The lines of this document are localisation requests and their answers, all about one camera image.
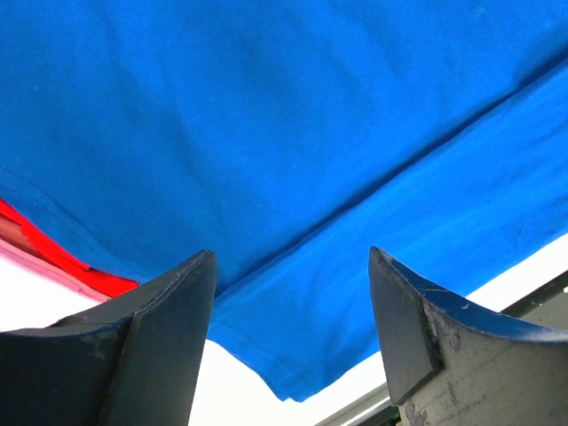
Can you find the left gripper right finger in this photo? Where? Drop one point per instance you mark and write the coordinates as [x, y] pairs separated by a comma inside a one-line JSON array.
[[450, 361]]

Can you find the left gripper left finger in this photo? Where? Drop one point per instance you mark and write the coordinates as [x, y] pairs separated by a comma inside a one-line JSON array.
[[132, 360]]

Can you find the blue t-shirt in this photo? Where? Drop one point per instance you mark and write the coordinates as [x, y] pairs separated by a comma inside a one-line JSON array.
[[289, 137]]

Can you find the pink folded t-shirt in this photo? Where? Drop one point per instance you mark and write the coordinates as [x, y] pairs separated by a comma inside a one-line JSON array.
[[49, 271]]

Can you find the red folded t-shirt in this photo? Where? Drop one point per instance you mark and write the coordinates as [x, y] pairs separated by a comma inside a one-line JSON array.
[[20, 232]]

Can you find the aluminium frame rail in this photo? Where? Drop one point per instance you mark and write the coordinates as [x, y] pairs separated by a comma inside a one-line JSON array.
[[373, 408]]

